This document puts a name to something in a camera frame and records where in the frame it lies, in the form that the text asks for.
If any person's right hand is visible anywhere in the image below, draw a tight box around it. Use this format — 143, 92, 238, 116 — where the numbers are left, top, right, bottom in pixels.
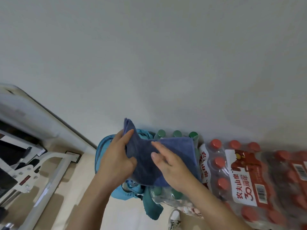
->
150, 141, 202, 194

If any person's left hand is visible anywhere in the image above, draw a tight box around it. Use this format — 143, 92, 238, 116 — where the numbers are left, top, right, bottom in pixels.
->
95, 128, 138, 190

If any light blue backpack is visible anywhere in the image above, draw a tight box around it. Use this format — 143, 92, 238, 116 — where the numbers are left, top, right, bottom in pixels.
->
94, 128, 164, 221

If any grey-blue towel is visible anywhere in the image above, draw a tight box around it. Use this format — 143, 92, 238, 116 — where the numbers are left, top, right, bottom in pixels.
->
122, 118, 201, 188

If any person's left forearm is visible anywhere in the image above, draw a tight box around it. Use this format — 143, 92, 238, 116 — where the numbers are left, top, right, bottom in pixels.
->
66, 174, 118, 230

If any person's right forearm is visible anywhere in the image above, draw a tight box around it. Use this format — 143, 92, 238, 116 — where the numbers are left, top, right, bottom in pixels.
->
184, 181, 254, 230

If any white and black sneaker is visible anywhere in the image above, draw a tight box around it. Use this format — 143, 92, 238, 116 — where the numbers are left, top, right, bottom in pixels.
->
168, 208, 182, 230

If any stack of water bottle packs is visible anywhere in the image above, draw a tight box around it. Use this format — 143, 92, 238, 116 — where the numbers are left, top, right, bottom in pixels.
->
150, 129, 307, 230

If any white leg machine frame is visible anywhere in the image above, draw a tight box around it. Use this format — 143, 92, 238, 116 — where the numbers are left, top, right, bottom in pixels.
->
0, 119, 82, 230

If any white panel leaning on wall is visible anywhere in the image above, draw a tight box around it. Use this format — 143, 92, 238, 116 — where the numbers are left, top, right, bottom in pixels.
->
0, 83, 97, 155

